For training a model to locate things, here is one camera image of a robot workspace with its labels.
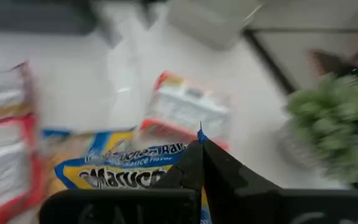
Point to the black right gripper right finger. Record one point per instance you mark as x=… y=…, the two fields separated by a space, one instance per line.
x=259 y=205

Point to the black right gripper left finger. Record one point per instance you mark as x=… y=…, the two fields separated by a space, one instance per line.
x=120 y=208

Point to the blue yellow noodle pack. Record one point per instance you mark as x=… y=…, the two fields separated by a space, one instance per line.
x=129 y=161
x=73 y=152

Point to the orange noodle pack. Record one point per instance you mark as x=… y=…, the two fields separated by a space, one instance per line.
x=185 y=109
x=5 y=168

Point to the green plant in patterned pot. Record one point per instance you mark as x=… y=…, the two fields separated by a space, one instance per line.
x=337 y=124

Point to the light grey plastic bin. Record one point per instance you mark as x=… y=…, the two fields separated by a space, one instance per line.
x=213 y=21

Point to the dark grey plastic bin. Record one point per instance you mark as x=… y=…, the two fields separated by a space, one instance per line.
x=36 y=15

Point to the black table frame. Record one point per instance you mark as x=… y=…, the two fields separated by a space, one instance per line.
x=269 y=62

